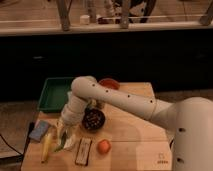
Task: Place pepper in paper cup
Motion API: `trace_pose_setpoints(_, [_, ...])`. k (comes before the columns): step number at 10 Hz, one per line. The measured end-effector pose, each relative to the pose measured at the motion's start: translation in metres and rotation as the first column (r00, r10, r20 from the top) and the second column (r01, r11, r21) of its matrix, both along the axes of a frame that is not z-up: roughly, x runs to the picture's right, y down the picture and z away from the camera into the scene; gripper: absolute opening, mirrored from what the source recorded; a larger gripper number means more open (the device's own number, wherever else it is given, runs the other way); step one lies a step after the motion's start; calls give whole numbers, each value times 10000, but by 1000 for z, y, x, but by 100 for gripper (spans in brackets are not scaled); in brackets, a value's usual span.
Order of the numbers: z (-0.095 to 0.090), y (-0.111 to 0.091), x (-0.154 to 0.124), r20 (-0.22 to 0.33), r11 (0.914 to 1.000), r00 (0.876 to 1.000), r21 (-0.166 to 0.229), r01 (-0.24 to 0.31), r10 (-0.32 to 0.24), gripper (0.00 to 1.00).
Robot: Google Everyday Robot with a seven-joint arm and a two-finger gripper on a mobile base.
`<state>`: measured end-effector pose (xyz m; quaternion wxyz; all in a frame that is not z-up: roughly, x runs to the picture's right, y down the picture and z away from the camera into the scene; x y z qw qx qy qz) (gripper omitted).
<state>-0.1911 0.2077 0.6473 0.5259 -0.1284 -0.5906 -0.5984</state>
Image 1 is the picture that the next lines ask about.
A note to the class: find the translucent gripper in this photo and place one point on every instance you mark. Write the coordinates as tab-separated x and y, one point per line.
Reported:
62	128

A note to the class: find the green pepper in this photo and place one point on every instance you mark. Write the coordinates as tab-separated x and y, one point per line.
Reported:
62	143

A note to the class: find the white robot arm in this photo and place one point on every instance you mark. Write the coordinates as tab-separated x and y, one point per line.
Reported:
191	120

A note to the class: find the white cup on shelf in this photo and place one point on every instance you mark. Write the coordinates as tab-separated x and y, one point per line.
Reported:
84	19

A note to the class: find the dark bowl with food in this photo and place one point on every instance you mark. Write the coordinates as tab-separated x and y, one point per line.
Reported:
93	119

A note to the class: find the blue sponge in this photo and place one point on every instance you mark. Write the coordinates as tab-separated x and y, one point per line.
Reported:
39	131

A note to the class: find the yellow banana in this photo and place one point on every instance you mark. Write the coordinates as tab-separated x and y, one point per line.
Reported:
46	147

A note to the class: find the green plastic tray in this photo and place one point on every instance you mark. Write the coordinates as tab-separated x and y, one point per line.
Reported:
54	94

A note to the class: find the brown chocolate bar box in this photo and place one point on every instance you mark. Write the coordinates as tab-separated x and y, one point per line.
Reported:
83	151

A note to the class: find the orange fruit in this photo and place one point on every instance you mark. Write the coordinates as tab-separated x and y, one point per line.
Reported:
103	146

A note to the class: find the red bowl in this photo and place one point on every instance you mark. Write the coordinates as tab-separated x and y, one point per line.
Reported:
109	83

